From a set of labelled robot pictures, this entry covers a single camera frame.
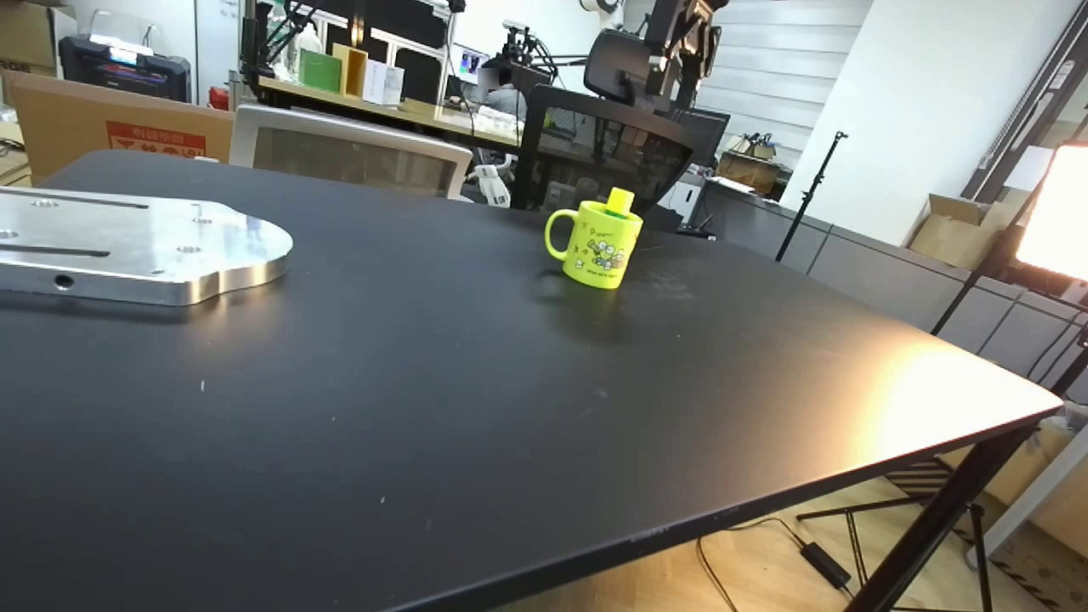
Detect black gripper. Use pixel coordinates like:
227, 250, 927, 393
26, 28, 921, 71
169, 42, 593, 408
643, 0, 731, 114

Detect yellow green mug cup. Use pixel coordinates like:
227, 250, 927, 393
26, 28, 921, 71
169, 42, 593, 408
542, 198, 646, 296

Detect black office chair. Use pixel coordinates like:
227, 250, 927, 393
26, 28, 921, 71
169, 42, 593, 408
581, 28, 661, 114
511, 81, 731, 223

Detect black tripod pole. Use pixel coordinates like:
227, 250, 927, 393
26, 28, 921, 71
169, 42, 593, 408
772, 127, 854, 269

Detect grey low cabinets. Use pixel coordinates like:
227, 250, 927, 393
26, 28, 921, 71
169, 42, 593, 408
686, 177, 1088, 396

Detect wooden workbench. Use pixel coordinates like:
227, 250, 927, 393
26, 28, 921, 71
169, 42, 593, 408
252, 71, 527, 155

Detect open cardboard box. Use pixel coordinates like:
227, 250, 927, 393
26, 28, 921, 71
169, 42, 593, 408
905, 190, 1013, 277

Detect white framed mesh panel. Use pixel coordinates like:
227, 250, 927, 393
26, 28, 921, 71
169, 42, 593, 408
227, 102, 475, 204

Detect green box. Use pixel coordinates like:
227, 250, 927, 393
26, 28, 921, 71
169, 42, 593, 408
295, 44, 346, 100

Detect bright light panel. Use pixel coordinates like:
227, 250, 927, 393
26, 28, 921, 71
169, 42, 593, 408
1013, 142, 1088, 286

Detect black table leg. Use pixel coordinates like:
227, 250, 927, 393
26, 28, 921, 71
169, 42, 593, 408
848, 423, 1039, 612

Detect black equipment case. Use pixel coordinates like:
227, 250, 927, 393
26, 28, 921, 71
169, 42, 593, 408
57, 30, 193, 105

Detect cardboard box with red label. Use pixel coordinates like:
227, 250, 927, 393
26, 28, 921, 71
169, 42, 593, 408
0, 70, 239, 187

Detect plain cardboard box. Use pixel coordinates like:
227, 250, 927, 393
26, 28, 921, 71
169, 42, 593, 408
0, 0, 60, 78

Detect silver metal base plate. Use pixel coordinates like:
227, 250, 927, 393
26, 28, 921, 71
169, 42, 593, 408
0, 185, 295, 309

